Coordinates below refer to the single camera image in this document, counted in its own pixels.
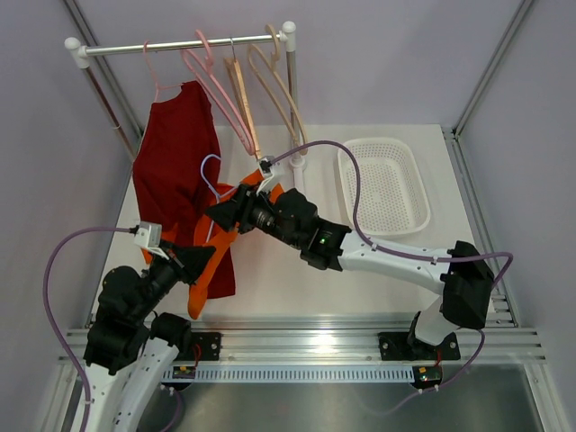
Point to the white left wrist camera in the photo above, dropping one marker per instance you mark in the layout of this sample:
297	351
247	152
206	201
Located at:
148	238

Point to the light blue wire hanger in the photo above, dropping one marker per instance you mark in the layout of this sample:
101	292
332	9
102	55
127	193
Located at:
209	180

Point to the dark red t shirt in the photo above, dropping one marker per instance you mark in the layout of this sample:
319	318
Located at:
179	135

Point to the beige wooden hanger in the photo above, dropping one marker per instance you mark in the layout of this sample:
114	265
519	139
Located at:
264	68

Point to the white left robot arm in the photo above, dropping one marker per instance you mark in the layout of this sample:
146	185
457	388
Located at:
128	350

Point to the white metal clothes rack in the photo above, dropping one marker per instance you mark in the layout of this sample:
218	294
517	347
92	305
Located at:
81	54

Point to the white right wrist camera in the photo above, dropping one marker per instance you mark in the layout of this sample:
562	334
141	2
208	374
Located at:
272	173

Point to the thin pink wire hanger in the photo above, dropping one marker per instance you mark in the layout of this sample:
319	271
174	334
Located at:
160	90

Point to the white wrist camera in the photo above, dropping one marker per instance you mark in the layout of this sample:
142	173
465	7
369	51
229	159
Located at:
272	173
148	238

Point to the white perforated plastic basket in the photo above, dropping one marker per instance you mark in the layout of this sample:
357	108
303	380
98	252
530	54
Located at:
382	187

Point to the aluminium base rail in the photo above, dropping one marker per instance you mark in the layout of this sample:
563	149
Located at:
345	340

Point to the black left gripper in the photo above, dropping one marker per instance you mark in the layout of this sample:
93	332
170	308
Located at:
193	258

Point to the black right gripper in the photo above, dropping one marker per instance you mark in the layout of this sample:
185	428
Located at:
243	207

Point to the thick pink plastic hanger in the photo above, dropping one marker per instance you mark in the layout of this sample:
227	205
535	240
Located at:
202	69

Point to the white slotted cable duct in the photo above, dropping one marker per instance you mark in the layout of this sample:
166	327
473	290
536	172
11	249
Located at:
287	374

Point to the brown wooden hanger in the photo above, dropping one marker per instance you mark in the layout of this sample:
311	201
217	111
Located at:
237	81

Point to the orange t shirt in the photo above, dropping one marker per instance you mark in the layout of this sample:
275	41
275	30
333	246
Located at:
184	223

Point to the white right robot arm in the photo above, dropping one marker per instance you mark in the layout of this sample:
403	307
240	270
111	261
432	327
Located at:
459	276

